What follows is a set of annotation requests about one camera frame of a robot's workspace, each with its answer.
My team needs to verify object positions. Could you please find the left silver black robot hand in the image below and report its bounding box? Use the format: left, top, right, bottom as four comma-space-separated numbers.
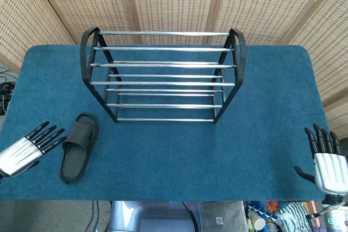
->
0, 121, 67, 178

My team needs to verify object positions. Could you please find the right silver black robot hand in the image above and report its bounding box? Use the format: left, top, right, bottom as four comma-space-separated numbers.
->
293, 123, 348, 196

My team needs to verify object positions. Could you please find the black slide sandal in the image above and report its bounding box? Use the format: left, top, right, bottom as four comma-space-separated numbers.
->
59, 112, 100, 183

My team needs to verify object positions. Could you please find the black chrome shoe rack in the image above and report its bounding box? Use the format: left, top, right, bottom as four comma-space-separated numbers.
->
80, 27, 247, 125

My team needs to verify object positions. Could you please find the grey white striped cloth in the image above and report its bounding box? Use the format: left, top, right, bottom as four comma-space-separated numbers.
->
276, 202, 314, 232

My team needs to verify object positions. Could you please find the white paper cup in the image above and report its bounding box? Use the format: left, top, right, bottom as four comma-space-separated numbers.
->
247, 210, 266, 231

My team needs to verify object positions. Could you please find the grey box with QR label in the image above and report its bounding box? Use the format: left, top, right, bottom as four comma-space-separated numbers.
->
197, 201, 250, 232

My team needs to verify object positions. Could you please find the grey robot torso base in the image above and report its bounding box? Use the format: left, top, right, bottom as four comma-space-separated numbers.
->
107, 200, 202, 232

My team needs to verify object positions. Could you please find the blue carpet table cover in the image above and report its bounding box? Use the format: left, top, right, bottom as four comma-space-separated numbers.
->
0, 43, 331, 202

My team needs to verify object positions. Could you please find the woven bamboo folding screen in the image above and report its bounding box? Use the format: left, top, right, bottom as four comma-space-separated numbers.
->
0, 0, 348, 133

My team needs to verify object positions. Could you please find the black floor cable bundle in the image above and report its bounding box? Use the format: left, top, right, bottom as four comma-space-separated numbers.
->
0, 65, 17, 116

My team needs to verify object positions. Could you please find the thin black cable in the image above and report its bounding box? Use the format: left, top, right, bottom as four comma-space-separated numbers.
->
87, 200, 101, 232

